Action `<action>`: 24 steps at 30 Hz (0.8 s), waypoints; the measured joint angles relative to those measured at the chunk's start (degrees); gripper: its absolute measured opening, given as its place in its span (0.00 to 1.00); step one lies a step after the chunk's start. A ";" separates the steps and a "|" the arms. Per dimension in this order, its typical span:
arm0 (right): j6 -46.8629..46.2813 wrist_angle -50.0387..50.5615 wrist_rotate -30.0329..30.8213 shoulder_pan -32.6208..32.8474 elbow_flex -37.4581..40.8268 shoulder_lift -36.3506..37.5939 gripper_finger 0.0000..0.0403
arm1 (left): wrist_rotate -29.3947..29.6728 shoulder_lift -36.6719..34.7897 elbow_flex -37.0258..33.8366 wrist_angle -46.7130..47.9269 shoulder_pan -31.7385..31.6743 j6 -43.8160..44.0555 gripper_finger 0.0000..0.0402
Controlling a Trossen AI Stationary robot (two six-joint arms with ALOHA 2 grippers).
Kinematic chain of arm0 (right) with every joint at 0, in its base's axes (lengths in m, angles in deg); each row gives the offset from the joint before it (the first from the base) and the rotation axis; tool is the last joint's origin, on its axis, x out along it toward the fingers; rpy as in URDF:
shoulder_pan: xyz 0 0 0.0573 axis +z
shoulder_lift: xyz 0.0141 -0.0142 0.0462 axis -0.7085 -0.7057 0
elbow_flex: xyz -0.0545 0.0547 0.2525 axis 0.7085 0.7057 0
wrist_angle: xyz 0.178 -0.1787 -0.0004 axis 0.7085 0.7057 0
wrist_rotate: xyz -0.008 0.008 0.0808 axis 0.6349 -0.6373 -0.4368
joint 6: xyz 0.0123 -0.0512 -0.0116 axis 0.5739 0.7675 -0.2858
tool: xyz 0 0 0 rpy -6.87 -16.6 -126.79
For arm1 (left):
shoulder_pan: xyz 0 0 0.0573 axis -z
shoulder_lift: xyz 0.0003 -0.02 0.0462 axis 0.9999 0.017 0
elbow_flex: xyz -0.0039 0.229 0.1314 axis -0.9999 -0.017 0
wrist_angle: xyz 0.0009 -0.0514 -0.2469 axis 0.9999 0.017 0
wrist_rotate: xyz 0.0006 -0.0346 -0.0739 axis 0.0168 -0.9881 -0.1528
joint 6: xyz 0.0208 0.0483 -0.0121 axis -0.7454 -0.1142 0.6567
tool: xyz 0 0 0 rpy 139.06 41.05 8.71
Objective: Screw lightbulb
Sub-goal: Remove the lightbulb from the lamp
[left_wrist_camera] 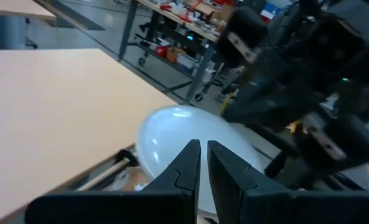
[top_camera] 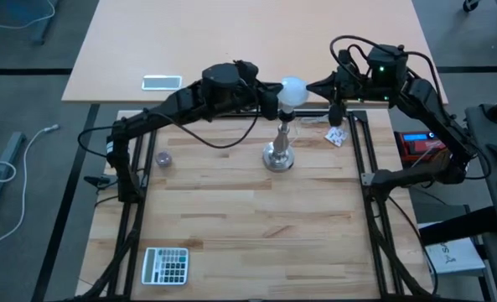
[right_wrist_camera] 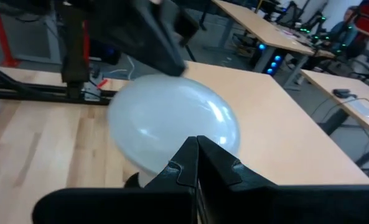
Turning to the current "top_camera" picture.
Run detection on small black bracket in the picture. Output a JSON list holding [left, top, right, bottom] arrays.
[[83, 174, 120, 190]]

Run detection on white reflector lightbulb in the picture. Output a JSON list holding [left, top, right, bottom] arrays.
[[276, 75, 310, 115]]

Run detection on white desk calculator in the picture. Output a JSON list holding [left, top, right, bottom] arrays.
[[141, 247, 190, 287]]

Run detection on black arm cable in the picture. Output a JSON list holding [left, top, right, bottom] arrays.
[[329, 34, 438, 94], [78, 96, 262, 159]]

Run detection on silver table lamp base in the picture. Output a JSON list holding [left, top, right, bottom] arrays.
[[262, 109, 297, 174]]

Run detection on red device with blue display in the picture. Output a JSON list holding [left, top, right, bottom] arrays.
[[393, 130, 459, 168]]

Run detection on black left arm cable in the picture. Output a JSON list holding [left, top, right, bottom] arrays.
[[78, 96, 262, 159]]

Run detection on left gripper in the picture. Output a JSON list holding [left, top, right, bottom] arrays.
[[236, 60, 284, 122]]

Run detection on black aluminium table frame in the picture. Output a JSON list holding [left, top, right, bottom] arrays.
[[75, 102, 437, 302]]

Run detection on black stand bar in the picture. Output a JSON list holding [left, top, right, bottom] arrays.
[[419, 205, 497, 247]]

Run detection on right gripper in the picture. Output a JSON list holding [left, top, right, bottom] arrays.
[[306, 58, 371, 128]]

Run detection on white printed cardboard box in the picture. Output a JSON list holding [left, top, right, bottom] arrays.
[[417, 221, 487, 276]]

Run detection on silver smartphone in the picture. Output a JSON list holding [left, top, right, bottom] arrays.
[[142, 75, 184, 92]]

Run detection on thin white floor cable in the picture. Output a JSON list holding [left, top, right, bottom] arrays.
[[0, 0, 57, 31]]

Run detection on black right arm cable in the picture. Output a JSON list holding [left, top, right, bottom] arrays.
[[329, 34, 438, 94]]

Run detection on grey desk leg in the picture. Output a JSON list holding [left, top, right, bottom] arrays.
[[32, 0, 61, 46]]

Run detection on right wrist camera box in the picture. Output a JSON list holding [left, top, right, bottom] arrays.
[[335, 48, 365, 80]]

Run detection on black power cable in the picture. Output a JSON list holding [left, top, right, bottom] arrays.
[[388, 195, 440, 295]]

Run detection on large beige desk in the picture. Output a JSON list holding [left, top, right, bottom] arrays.
[[61, 0, 449, 106]]

